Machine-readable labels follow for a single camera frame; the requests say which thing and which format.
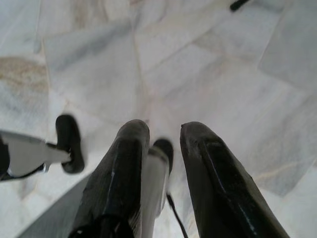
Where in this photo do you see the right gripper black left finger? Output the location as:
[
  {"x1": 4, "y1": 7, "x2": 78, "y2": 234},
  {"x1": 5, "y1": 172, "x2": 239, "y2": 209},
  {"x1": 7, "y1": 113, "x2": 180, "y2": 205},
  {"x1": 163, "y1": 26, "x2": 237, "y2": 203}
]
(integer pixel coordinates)
[{"x1": 68, "y1": 119, "x2": 151, "y2": 238}]

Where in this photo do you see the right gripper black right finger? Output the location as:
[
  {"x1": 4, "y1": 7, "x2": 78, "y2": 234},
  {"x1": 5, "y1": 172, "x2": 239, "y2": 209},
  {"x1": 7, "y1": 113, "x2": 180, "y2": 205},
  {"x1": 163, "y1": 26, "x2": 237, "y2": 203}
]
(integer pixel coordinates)
[{"x1": 180, "y1": 121, "x2": 290, "y2": 238}]

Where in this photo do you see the silver robot right leg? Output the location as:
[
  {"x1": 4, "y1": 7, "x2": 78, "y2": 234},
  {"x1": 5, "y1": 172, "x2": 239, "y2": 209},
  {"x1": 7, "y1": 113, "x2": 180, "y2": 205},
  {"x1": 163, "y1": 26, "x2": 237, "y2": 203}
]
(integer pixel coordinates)
[{"x1": 141, "y1": 147, "x2": 171, "y2": 238}]

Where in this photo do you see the black robot right foot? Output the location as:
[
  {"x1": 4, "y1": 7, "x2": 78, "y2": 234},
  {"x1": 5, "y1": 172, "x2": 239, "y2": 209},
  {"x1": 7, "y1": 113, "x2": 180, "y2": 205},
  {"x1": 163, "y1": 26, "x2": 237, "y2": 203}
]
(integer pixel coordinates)
[{"x1": 152, "y1": 138, "x2": 174, "y2": 179}]

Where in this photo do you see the black robot foot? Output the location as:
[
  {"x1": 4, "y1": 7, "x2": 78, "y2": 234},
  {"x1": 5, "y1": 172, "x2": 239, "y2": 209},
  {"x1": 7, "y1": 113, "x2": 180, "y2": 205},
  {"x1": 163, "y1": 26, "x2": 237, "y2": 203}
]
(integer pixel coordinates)
[
  {"x1": 152, "y1": 138, "x2": 174, "y2": 179},
  {"x1": 54, "y1": 114, "x2": 85, "y2": 174}
]

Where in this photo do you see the black robot left foot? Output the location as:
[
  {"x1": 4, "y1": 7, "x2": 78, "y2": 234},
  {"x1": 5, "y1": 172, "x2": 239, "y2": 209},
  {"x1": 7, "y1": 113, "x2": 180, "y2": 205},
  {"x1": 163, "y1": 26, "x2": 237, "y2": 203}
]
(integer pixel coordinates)
[{"x1": 54, "y1": 114, "x2": 85, "y2": 174}]

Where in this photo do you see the black rod end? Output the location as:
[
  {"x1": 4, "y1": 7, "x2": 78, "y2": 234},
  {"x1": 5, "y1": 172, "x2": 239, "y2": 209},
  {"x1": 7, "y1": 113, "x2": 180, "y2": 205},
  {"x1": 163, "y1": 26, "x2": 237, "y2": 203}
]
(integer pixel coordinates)
[{"x1": 229, "y1": 0, "x2": 251, "y2": 11}]

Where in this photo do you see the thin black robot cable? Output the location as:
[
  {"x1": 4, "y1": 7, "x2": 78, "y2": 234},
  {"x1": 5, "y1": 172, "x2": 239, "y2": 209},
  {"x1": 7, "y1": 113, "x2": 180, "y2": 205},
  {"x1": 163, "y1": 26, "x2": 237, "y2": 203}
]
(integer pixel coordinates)
[{"x1": 166, "y1": 193, "x2": 190, "y2": 238}]

